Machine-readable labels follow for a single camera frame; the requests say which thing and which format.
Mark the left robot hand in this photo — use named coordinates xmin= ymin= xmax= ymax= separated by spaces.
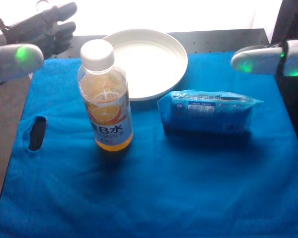
xmin=0 ymin=1 xmax=78 ymax=84

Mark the orange drink bottle white cap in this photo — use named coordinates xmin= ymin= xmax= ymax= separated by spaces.
xmin=77 ymin=39 xmax=134 ymax=152

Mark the blue snack packet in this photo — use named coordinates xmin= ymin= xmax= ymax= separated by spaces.
xmin=156 ymin=89 xmax=264 ymax=137

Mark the white round plate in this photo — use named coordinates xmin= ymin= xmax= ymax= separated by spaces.
xmin=101 ymin=28 xmax=189 ymax=102

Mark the blue cloth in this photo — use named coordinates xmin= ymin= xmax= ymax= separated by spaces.
xmin=0 ymin=51 xmax=298 ymax=238

